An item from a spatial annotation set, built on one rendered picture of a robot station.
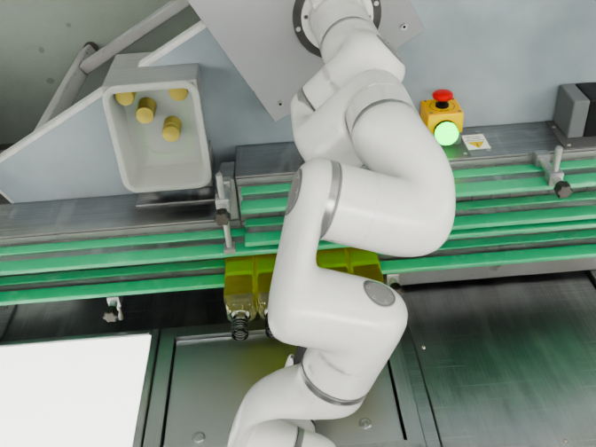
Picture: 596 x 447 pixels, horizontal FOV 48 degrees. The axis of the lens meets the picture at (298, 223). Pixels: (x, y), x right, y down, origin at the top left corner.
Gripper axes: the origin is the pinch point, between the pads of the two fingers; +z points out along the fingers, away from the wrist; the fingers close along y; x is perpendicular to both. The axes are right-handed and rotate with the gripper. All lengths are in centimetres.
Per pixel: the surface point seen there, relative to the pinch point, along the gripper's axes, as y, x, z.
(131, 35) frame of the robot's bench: 21, 64, 85
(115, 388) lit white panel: -11.9, 36.3, -3.5
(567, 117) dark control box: 19, -43, 49
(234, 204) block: 9.9, 19.3, 26.0
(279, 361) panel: -12.6, 8.0, 7.7
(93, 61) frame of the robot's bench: 15, 75, 82
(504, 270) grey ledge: -14, -34, 41
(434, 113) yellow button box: 22, -17, 43
